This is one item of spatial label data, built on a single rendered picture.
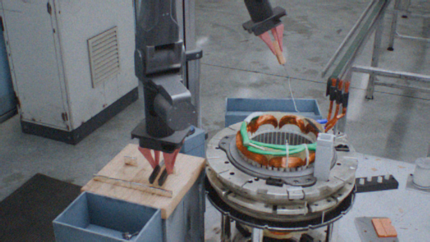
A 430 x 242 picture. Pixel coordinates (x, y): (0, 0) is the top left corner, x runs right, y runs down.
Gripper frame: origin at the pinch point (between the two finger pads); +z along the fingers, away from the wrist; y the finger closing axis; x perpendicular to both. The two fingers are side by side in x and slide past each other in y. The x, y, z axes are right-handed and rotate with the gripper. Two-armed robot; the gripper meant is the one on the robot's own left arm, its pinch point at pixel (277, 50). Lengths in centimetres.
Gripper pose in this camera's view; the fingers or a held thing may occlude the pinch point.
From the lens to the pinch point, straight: 133.1
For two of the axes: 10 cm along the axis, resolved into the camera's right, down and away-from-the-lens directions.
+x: -2.0, -3.4, 9.2
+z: 4.1, 8.2, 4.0
